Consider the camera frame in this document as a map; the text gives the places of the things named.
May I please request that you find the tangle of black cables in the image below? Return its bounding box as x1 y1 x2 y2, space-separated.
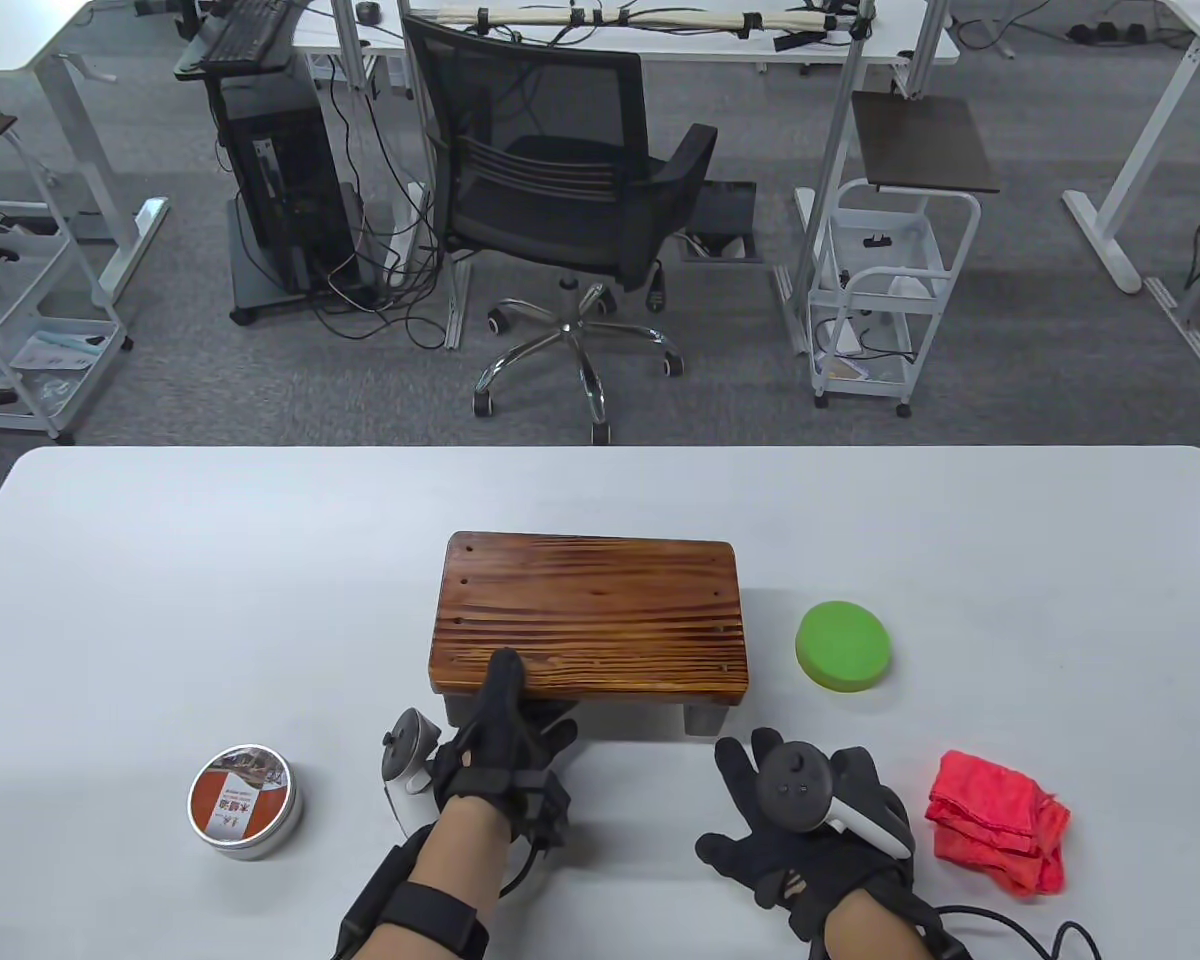
310 60 451 351

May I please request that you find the beige rod bundle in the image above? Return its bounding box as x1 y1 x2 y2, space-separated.
430 5 836 31

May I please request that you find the black floor socket box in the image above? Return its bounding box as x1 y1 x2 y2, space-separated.
682 180 766 264

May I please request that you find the black computer tower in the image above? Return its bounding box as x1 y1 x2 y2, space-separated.
218 100 356 296

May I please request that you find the brown wooden stool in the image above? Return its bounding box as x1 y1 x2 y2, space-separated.
428 531 753 741

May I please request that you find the white desk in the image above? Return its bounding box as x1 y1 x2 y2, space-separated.
290 0 961 66
0 0 211 306
1060 0 1200 296

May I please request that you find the red cloth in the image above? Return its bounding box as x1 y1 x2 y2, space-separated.
925 750 1071 896

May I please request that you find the grey computer stand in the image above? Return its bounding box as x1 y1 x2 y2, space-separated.
174 0 376 326

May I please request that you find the person's left hand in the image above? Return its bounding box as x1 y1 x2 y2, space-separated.
430 648 581 851

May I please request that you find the black mesh office chair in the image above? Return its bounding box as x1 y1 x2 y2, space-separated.
401 14 721 446

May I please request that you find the black keyboard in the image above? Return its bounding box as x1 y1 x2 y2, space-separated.
200 0 296 69

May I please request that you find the black and white controller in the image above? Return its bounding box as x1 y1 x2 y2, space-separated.
380 708 443 836
757 745 911 861

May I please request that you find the aluminium frame post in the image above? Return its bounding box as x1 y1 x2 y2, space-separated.
397 0 473 351
775 0 881 356

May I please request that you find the white rolling cart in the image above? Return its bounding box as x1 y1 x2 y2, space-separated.
805 180 983 419
0 200 133 444

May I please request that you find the aluminium floor rail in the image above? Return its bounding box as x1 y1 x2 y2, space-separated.
1145 278 1200 368

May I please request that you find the person's right hand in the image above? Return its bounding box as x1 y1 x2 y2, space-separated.
697 727 916 938

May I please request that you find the round metal wood wax tin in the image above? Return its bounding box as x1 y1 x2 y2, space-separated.
188 744 303 861

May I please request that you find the person's left forearm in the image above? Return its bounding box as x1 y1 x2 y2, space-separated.
350 800 516 960

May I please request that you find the white power strip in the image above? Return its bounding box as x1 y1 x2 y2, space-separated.
385 180 431 271

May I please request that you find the green round sponge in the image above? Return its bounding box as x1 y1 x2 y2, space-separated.
796 600 895 693

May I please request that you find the person's right forearm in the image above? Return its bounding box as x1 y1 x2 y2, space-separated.
820 885 931 960

